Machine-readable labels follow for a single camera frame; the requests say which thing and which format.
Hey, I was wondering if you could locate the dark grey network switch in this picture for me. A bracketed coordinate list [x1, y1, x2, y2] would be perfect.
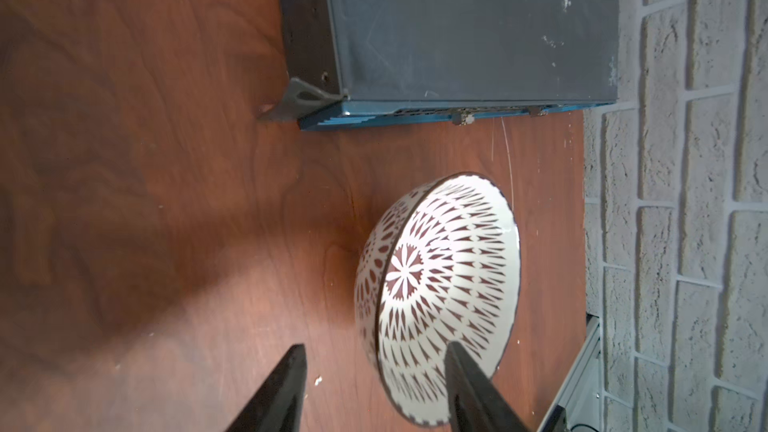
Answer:
[267, 0, 619, 130]

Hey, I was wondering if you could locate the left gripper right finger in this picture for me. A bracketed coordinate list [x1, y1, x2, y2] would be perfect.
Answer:
[444, 341, 528, 432]

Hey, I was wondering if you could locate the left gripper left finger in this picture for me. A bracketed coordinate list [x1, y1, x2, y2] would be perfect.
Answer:
[226, 344, 308, 432]

